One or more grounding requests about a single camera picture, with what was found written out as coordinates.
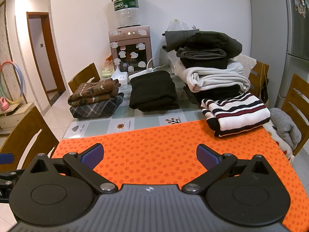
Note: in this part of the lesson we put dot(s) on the pink kettlebell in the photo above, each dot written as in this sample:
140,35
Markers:
3,106

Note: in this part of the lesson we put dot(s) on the white fleece folded garment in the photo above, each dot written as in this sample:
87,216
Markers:
212,77

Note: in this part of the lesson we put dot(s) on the cluster of fridge magnets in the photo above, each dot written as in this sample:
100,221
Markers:
300,2

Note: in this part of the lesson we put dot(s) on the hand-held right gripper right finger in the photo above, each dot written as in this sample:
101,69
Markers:
206,157

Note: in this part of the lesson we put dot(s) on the dark grey folded pants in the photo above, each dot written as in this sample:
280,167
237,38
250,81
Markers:
200,53

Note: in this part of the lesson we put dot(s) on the cream lace cloth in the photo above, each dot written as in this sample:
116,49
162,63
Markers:
247,65

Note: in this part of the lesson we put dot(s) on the pink water dispenser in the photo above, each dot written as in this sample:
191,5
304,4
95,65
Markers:
130,53

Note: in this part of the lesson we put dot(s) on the black folded garment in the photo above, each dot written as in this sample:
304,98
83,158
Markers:
205,64
217,93
152,89

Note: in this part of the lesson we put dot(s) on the cream low cabinet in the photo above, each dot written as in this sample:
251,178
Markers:
14,116

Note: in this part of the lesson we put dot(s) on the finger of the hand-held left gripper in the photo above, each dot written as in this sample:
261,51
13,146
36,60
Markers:
6,159
7,183

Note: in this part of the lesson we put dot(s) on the white striped folded sweater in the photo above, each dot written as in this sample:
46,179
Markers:
241,116

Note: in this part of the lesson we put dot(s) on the wooden door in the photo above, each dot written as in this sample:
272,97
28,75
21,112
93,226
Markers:
45,60

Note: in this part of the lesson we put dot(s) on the white plastic bag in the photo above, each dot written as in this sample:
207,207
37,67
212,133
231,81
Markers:
177,26

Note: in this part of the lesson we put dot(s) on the grey plaid folded garment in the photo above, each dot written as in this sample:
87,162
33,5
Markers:
96,111

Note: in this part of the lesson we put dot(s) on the colourful hula hoop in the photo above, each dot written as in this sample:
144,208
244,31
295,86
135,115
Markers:
19,72

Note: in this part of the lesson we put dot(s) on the orange floral mat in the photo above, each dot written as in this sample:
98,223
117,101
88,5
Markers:
157,149

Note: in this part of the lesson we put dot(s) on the white power strip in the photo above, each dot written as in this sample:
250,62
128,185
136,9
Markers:
141,72

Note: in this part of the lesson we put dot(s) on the grey folded cloth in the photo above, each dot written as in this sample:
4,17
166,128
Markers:
284,125

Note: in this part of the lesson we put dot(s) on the brown patterned knit sweater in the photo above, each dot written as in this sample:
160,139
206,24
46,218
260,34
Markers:
91,91

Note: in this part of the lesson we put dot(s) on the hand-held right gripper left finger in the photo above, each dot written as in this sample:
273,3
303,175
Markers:
93,156

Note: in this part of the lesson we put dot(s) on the green tissue pack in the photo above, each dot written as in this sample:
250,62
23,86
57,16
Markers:
107,72

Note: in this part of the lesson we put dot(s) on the cream printed blanket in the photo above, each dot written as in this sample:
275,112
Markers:
275,137

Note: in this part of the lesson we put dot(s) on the silver refrigerator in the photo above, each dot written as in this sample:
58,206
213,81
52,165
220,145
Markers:
297,41

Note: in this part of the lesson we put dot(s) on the clear water bottle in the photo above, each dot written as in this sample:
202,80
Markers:
125,12

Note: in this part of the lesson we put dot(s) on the floral checked tablecloth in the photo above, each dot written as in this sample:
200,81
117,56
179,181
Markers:
144,120

